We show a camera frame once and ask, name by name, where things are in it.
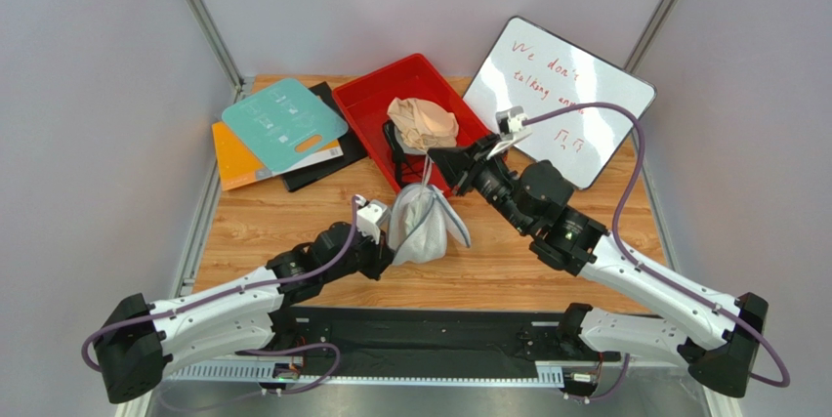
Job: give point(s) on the black folder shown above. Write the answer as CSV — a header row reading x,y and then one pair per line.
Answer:
x,y
351,146

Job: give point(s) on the orange folder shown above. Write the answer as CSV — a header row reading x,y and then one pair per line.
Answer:
x,y
238,166

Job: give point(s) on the white mesh laundry bag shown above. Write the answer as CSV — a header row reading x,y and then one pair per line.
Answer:
x,y
422,221

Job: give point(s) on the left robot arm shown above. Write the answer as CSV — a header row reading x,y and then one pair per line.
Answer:
x,y
143,342

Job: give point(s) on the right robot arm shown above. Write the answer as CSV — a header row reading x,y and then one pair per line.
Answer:
x,y
711,334

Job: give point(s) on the grey black bra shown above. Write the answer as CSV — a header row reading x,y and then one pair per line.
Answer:
x,y
396,150

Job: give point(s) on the red plastic tray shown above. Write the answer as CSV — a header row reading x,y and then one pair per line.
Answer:
x,y
364,103

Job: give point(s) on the teal cutting board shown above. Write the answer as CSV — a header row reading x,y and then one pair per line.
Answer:
x,y
284,123

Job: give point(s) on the white whiteboard with writing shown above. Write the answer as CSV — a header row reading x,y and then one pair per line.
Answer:
x,y
531,67

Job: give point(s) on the white bra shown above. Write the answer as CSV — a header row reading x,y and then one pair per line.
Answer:
x,y
427,173

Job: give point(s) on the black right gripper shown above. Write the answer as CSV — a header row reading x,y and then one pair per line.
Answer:
x,y
472,167

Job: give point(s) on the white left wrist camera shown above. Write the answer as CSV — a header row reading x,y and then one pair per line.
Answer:
x,y
369,219

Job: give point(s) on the beige bra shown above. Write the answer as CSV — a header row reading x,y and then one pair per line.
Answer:
x,y
422,124

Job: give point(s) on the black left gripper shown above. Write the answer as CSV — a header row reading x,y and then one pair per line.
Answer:
x,y
382,255

